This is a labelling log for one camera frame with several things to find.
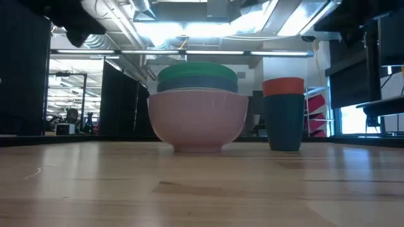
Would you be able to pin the dark blue bowl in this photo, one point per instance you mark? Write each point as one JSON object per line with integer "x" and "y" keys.
{"x": 197, "y": 82}

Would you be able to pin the green bowl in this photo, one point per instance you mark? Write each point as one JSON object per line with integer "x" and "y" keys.
{"x": 197, "y": 70}

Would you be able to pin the orange plastic cup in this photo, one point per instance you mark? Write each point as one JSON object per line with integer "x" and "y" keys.
{"x": 283, "y": 86}

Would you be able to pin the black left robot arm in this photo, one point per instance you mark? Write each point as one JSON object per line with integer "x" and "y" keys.
{"x": 72, "y": 19}

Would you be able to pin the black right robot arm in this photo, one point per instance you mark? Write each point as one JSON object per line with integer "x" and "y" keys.
{"x": 347, "y": 19}

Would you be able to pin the white shelf rack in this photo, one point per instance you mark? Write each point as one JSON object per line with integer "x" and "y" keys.
{"x": 328, "y": 119}

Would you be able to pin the black shelf board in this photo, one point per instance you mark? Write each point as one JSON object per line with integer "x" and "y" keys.
{"x": 382, "y": 106}

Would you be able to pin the pink bowl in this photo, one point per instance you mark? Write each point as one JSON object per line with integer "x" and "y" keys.
{"x": 197, "y": 119}

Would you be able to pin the long LED light bar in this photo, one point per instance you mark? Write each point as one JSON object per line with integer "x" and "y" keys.
{"x": 183, "y": 52}

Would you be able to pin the black room divider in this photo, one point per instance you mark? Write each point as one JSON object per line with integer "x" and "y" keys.
{"x": 123, "y": 104}

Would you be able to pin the dark teal plastic cup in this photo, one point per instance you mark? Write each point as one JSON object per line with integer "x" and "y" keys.
{"x": 284, "y": 123}

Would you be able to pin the dark bottle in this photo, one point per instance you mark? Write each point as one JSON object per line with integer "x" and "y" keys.
{"x": 89, "y": 123}

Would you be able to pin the red storage bin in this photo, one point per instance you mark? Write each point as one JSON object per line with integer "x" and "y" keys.
{"x": 315, "y": 123}
{"x": 315, "y": 103}
{"x": 319, "y": 133}

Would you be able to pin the person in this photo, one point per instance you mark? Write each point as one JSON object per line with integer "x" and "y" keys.
{"x": 72, "y": 116}

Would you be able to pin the small white box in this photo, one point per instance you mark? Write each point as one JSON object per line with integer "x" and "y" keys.
{"x": 65, "y": 128}

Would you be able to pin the tall black partition panel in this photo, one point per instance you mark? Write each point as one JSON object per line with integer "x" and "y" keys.
{"x": 23, "y": 79}

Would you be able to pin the black monitor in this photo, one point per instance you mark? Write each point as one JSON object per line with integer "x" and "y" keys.
{"x": 391, "y": 38}

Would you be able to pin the black pipe frame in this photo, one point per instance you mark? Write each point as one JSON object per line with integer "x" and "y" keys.
{"x": 84, "y": 94}

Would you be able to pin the silver ceiling duct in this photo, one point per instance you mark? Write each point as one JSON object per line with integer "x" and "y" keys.
{"x": 142, "y": 6}

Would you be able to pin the black table edge frame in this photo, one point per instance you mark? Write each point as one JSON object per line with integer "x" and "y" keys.
{"x": 79, "y": 140}

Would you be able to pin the black wall panel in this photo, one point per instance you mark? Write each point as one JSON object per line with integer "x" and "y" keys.
{"x": 347, "y": 82}

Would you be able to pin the black vertical post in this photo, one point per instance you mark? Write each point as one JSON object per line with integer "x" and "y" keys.
{"x": 372, "y": 60}

